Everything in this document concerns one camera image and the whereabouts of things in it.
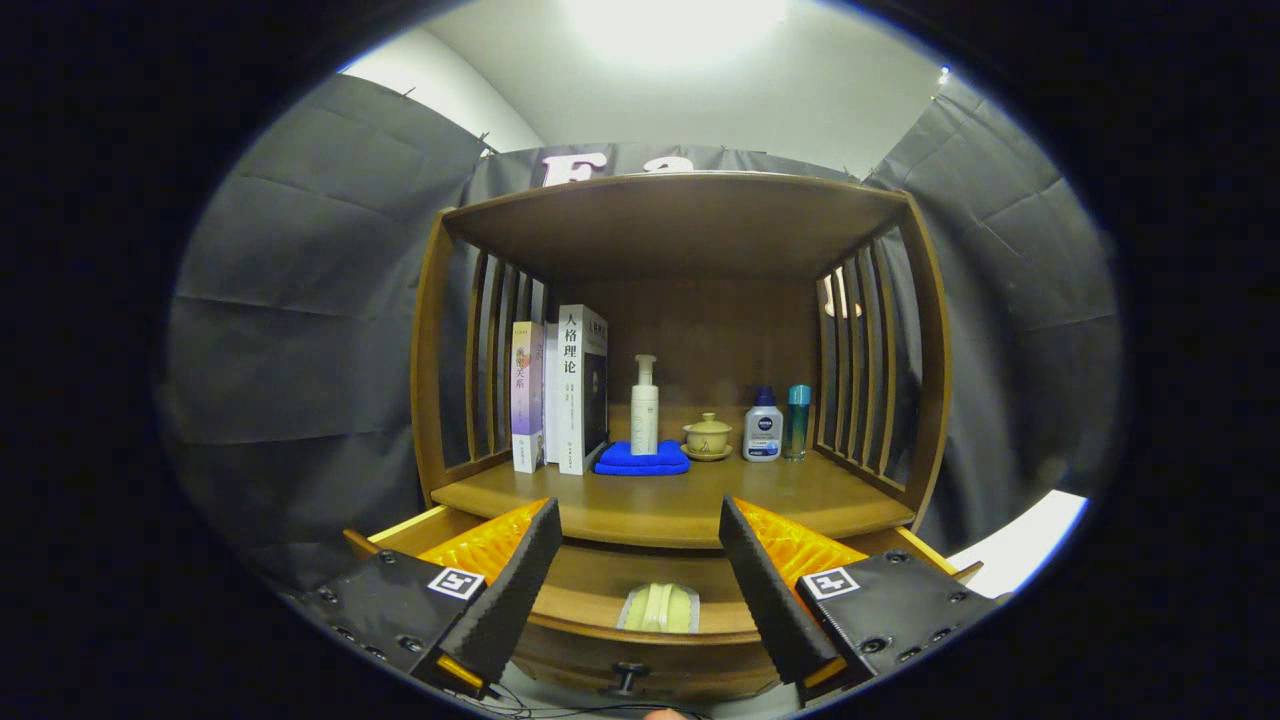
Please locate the brown wooden cabinet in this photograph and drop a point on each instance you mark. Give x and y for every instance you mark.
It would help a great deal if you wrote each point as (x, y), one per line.
(680, 220)

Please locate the purple book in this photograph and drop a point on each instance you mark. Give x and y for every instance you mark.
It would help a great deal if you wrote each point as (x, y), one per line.
(526, 400)

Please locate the black backdrop cloth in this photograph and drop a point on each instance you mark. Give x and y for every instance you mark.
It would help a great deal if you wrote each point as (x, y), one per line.
(300, 300)

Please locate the blue folded cloth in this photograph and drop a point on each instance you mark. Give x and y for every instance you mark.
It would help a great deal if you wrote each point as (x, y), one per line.
(640, 463)

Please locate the white bottle with blue cap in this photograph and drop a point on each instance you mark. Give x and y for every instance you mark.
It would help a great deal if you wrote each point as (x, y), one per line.
(763, 435)

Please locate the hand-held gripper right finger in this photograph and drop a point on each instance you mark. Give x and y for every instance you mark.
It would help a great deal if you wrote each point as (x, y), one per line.
(765, 590)

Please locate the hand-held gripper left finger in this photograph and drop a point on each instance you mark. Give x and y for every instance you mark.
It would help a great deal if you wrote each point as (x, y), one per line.
(515, 590)

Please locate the yellow lidded teacup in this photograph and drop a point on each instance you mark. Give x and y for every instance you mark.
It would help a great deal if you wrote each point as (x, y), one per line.
(707, 438)

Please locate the thin white book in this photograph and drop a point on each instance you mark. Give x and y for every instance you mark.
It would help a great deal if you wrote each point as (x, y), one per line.
(551, 400)

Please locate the white table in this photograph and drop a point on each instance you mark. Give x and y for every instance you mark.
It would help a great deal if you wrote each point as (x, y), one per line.
(1020, 545)

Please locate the thick white and black book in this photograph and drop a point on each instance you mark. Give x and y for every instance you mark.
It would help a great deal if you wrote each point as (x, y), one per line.
(572, 400)

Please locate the white pump bottle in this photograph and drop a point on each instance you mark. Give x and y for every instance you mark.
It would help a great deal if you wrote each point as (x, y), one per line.
(645, 415)

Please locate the wooden drawer with black knob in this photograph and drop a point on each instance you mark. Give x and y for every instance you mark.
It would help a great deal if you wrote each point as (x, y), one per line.
(590, 590)

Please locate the wooden countertop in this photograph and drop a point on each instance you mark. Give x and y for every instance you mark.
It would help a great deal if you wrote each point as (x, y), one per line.
(700, 500)

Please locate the teal bottle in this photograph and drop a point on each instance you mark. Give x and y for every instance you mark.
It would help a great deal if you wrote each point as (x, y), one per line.
(797, 425)

